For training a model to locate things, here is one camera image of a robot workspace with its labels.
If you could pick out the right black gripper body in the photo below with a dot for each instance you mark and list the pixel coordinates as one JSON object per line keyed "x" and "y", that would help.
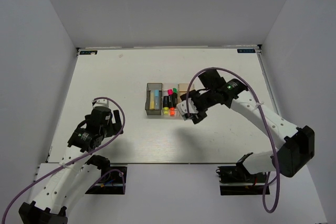
{"x": 202, "y": 102}

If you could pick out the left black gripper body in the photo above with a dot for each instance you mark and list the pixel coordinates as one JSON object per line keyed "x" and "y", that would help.
{"x": 111, "y": 128}

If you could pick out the green cap highlighter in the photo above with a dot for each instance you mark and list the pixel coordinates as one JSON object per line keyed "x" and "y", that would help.
{"x": 175, "y": 97}

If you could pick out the orange cap highlighter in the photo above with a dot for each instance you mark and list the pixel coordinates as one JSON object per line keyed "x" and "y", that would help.
{"x": 172, "y": 104}

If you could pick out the yellow cap highlighter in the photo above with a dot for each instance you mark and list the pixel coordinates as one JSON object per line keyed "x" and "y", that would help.
{"x": 166, "y": 106}

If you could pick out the blue eraser stick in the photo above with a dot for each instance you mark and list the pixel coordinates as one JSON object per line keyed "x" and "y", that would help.
{"x": 157, "y": 99}

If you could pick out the cream eraser stick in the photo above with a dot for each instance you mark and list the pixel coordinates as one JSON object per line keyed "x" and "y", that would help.
{"x": 152, "y": 100}

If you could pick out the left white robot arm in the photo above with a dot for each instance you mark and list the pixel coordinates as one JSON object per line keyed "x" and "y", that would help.
{"x": 79, "y": 169}

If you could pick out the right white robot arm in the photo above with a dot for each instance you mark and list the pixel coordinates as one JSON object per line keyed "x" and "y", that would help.
{"x": 291, "y": 146}

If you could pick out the clear plastic bin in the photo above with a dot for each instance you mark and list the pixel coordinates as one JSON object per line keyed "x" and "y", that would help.
{"x": 167, "y": 86}

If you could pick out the dark grey plastic bin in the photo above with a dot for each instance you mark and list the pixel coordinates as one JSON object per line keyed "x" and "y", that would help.
{"x": 149, "y": 87}

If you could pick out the right blue table label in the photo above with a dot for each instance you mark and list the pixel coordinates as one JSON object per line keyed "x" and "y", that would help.
{"x": 246, "y": 51}

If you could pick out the blue table label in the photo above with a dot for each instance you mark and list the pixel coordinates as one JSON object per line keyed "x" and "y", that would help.
{"x": 246, "y": 51}
{"x": 88, "y": 52}

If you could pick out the left blue table label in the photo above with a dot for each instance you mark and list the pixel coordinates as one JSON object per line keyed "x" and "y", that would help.
{"x": 88, "y": 52}

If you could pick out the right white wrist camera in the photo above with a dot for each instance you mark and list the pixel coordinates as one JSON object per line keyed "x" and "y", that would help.
{"x": 187, "y": 109}

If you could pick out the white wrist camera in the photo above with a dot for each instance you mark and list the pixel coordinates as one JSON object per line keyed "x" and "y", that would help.
{"x": 187, "y": 109}
{"x": 101, "y": 105}

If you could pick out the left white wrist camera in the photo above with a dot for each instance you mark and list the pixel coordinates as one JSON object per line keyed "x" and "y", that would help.
{"x": 101, "y": 105}

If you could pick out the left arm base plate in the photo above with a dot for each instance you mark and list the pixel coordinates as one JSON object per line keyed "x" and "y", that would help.
{"x": 112, "y": 181}

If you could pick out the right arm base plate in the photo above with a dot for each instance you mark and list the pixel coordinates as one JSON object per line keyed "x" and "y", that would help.
{"x": 231, "y": 183}

